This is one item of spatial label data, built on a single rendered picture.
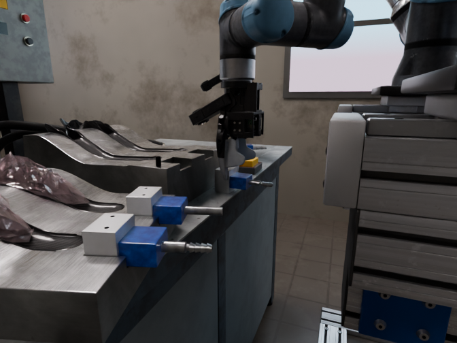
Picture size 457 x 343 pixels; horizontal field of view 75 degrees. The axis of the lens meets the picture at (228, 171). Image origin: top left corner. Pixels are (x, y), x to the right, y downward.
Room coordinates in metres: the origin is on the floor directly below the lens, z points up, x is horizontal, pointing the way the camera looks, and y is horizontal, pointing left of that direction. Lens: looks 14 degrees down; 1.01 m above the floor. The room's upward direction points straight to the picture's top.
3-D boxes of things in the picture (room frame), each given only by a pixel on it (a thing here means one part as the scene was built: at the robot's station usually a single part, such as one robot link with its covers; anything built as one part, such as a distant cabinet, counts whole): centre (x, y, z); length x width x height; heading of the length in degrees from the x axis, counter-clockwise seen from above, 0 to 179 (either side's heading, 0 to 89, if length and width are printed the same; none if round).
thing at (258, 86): (0.66, -0.03, 0.99); 0.09 x 0.08 x 0.12; 66
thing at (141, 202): (0.41, 0.07, 0.86); 0.13 x 0.05 x 0.05; 85
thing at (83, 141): (0.72, 0.28, 0.92); 0.35 x 0.16 x 0.09; 68
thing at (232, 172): (0.65, -0.04, 0.83); 0.13 x 0.05 x 0.05; 66
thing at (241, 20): (0.57, -0.07, 1.14); 0.11 x 0.11 x 0.08; 21
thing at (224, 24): (0.66, -0.02, 1.14); 0.09 x 0.08 x 0.11; 21
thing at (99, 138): (0.73, 0.29, 0.87); 0.50 x 0.26 x 0.14; 68
